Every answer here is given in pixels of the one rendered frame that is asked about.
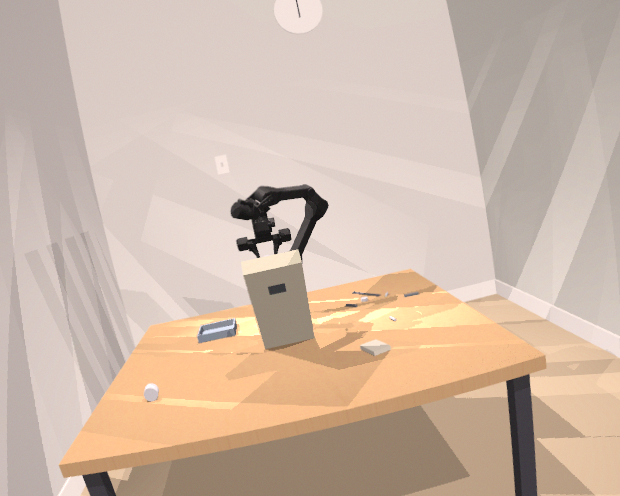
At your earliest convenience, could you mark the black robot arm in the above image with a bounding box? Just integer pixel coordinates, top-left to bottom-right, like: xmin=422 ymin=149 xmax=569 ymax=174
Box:
xmin=231 ymin=184 xmax=329 ymax=264

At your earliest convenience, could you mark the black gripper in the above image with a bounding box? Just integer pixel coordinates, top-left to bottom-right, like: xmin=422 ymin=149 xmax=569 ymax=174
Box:
xmin=236 ymin=218 xmax=291 ymax=258

